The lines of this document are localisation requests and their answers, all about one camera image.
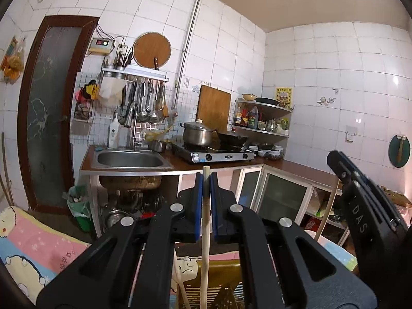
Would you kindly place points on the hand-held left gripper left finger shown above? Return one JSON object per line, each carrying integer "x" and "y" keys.
{"x": 200, "y": 193}

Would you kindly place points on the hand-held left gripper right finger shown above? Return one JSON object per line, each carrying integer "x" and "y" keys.
{"x": 213, "y": 199}

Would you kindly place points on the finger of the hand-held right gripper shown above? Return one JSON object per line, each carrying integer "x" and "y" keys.
{"x": 376, "y": 193}
{"x": 339, "y": 167}

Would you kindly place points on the gold slotted utensil holder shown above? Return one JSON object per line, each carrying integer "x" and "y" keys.
{"x": 222, "y": 273}

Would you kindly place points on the gas stove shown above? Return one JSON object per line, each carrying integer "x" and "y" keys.
{"x": 212, "y": 156}

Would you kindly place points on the steel cooking pot with lid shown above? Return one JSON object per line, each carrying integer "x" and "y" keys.
{"x": 197, "y": 135}

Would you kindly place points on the kitchen counter cabinet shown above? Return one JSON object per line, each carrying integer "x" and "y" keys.
{"x": 283, "y": 196}

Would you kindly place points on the small steel saucepan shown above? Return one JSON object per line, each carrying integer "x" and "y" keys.
{"x": 157, "y": 145}

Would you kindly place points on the black wok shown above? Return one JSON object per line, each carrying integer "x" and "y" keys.
{"x": 233, "y": 138}

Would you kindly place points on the cluster of small bowls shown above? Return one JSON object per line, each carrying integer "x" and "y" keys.
{"x": 267, "y": 152}

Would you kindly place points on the metal corner shelf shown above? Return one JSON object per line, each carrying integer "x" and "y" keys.
{"x": 273, "y": 134}

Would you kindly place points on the steel kitchen sink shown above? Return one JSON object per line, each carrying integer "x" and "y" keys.
{"x": 128, "y": 159}

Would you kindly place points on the rectangular wooden cutting board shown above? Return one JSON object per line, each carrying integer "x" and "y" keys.
{"x": 214, "y": 107}

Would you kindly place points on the steel basin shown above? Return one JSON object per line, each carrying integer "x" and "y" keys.
{"x": 116, "y": 219}

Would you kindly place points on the dark sauce bottle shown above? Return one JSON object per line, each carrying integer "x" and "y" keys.
{"x": 253, "y": 119}

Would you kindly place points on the steel faucet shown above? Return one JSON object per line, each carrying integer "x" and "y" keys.
{"x": 133, "y": 128}

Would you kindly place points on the row of hanging kitchen ladles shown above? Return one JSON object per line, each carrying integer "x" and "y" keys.
{"x": 148, "y": 103}

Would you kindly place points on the white soap pump bottle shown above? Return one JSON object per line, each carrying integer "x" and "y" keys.
{"x": 113, "y": 133}

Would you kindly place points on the green trash bin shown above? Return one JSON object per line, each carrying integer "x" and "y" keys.
{"x": 82, "y": 219}

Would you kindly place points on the white hanging cloth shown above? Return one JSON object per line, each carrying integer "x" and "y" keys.
{"x": 111, "y": 91}

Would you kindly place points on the round wooden cutting board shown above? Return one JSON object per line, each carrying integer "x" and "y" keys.
{"x": 151, "y": 50}

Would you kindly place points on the steel cutlery cup with knives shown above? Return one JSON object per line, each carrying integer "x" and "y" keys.
{"x": 122, "y": 59}

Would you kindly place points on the brown door with frosted glass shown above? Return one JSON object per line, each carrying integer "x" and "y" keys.
{"x": 48, "y": 119}

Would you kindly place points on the pastel cartoon printed blanket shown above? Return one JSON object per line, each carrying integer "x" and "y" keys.
{"x": 32, "y": 241}

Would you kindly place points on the thin wooden stick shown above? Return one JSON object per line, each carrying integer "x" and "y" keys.
{"x": 6, "y": 173}

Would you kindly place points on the plastic bag with orange contents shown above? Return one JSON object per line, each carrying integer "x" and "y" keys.
{"x": 13, "y": 64}

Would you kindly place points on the white wall socket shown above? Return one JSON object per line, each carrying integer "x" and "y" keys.
{"x": 351, "y": 133}

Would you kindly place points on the green round wall board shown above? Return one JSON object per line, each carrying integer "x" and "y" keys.
{"x": 393, "y": 154}

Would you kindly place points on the wall stickers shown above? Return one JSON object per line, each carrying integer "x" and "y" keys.
{"x": 325, "y": 100}

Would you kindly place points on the yellow wall poster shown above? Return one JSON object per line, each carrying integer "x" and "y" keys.
{"x": 284, "y": 98}

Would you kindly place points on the metal wall utensil rack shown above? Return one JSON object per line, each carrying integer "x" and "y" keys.
{"x": 135, "y": 71}

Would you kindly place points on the vertical metal wall pipe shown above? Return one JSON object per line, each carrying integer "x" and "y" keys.
{"x": 188, "y": 38}

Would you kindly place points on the white wall control box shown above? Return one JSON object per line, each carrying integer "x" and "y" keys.
{"x": 101, "y": 45}

